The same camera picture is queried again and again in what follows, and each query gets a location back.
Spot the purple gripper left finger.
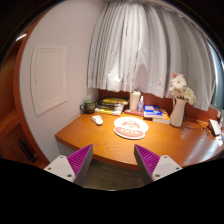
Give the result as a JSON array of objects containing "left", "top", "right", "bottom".
[{"left": 44, "top": 144, "right": 93, "bottom": 186}]

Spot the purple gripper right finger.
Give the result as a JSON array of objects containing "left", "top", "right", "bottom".
[{"left": 134, "top": 144, "right": 182, "bottom": 184}]

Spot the round white red mouse pad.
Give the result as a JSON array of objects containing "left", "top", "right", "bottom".
[{"left": 114, "top": 117, "right": 149, "bottom": 140}]

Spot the white computer mouse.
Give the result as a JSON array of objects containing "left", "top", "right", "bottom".
[{"left": 91, "top": 115, "right": 103, "bottom": 126}]

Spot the yellow book under blue book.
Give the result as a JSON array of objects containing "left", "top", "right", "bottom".
[{"left": 147, "top": 109, "right": 170, "bottom": 124}]

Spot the wooden desk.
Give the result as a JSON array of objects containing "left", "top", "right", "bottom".
[{"left": 55, "top": 114, "right": 224, "bottom": 170}]

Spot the white ceramic vase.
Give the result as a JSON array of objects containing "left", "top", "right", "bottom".
[{"left": 170, "top": 98, "right": 187, "bottom": 127}]

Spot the small clear spray bottle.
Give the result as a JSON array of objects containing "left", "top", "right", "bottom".
[{"left": 137, "top": 95, "right": 144, "bottom": 112}]

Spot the dark green mug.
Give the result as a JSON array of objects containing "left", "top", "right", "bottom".
[{"left": 80, "top": 100, "right": 95, "bottom": 114}]

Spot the stack of books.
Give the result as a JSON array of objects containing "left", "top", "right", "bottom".
[{"left": 95, "top": 98, "right": 129, "bottom": 116}]

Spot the white cylindrical container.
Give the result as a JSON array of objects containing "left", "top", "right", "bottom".
[{"left": 129, "top": 90, "right": 141, "bottom": 110}]

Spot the white power adapter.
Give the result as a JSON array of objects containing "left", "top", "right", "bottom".
[{"left": 209, "top": 119, "right": 221, "bottom": 136}]

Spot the white curtain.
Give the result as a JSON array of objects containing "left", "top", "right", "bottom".
[{"left": 87, "top": 0, "right": 216, "bottom": 110}]

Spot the wooden door frame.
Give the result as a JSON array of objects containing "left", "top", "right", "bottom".
[{"left": 12, "top": 13, "right": 51, "bottom": 165}]

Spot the black cable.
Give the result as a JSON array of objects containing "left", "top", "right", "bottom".
[{"left": 182, "top": 114, "right": 212, "bottom": 136}]

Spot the white wall panel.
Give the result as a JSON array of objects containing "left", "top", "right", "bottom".
[{"left": 31, "top": 44, "right": 67, "bottom": 116}]

